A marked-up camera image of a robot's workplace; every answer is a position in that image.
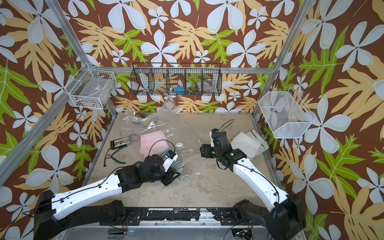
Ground clear plastic vacuum bag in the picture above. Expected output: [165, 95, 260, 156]
[123, 98, 203, 188]

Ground pink towel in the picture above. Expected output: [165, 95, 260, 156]
[140, 131, 170, 157]

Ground green white striped towel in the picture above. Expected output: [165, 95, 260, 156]
[171, 159, 184, 174]

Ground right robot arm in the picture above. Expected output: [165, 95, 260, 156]
[200, 129, 307, 240]

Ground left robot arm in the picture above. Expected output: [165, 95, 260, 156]
[33, 150, 181, 240]

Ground white vacuum bag valve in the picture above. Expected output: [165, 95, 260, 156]
[176, 142, 184, 148]

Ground white folded towel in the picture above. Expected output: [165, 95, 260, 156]
[230, 130, 269, 160]

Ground black parallel charging board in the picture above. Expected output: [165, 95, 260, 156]
[110, 136, 133, 150]

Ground yellow black screwdriver bit case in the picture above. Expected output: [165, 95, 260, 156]
[135, 111, 148, 119]

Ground white mesh basket right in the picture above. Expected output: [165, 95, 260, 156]
[258, 88, 316, 139]

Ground green handled pliers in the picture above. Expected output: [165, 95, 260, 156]
[103, 148, 126, 168]

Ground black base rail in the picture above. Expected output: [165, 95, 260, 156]
[100, 207, 253, 227]

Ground black wire basket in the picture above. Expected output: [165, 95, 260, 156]
[130, 63, 223, 96]

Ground white wire basket left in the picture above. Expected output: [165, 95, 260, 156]
[67, 67, 117, 110]

